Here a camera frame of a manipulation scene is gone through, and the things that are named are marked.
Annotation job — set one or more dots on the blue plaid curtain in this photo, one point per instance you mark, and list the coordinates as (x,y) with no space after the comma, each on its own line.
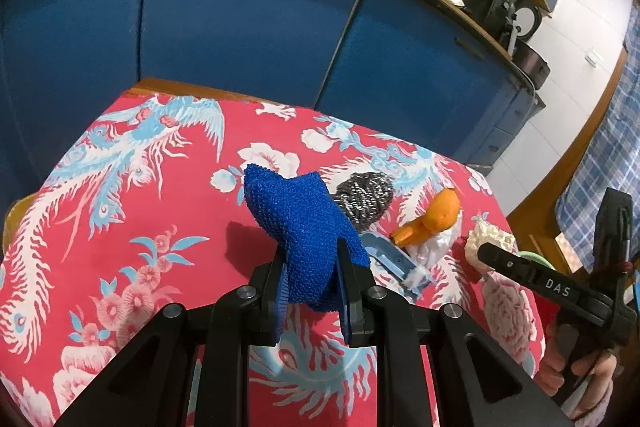
(615,132)

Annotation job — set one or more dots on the yellow wooden stool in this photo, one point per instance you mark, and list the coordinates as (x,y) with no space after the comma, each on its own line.
(17,222)

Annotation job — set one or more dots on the steel wool scrubber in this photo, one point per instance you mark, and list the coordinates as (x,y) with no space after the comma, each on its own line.
(365,197)

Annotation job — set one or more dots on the person's right hand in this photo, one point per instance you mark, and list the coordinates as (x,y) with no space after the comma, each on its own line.
(597,377)

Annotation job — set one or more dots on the wooden table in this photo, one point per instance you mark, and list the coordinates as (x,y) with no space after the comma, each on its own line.
(165,86)

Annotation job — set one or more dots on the wooden door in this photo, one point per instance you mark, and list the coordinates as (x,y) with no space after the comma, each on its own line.
(560,187)

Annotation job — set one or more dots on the dark rice cooker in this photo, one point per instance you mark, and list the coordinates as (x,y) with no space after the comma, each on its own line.
(530,62)

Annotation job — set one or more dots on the cream paper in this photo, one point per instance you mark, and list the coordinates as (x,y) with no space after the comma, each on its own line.
(492,237)

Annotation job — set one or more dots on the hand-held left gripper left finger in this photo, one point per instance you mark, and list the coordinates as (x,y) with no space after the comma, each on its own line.
(280,302)

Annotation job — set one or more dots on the white wall switch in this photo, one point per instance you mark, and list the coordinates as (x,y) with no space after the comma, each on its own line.
(593,58)

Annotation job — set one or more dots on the white plastic bag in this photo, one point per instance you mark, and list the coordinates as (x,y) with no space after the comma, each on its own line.
(440,247)

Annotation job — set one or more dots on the blue kitchen cabinet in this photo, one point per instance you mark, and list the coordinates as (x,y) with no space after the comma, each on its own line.
(225,32)

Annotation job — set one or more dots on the red floral tablecloth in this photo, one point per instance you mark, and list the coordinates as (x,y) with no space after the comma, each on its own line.
(150,187)

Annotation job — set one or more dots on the black air fryer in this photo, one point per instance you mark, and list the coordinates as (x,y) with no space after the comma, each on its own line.
(487,9)

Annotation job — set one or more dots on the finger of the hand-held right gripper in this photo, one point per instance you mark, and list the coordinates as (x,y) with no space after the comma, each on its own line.
(611,232)
(550,284)

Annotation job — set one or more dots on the blue knitted scrubber cloth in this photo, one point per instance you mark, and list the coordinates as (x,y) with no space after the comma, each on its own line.
(300,217)

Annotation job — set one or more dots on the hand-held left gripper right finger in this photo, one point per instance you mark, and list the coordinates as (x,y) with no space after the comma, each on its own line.
(345,297)

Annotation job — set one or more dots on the red bin with green rim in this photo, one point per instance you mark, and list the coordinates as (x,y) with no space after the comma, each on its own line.
(537,259)

